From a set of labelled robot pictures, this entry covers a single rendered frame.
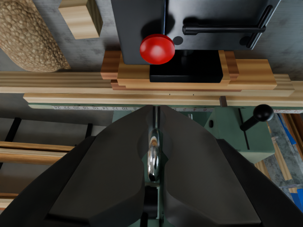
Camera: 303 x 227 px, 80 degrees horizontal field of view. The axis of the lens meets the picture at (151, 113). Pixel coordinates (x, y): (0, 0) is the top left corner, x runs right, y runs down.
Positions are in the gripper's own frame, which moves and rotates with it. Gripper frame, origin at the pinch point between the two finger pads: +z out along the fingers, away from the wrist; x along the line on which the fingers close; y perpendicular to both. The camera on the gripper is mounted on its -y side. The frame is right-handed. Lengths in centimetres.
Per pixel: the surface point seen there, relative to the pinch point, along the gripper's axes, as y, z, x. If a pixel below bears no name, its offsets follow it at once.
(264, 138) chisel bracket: 9.2, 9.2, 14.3
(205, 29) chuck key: -4.2, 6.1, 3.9
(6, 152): 126, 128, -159
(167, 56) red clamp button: -2.1, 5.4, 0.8
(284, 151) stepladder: 60, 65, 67
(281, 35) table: -2.0, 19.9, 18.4
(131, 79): 3.1, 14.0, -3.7
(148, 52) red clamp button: -2.5, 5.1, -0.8
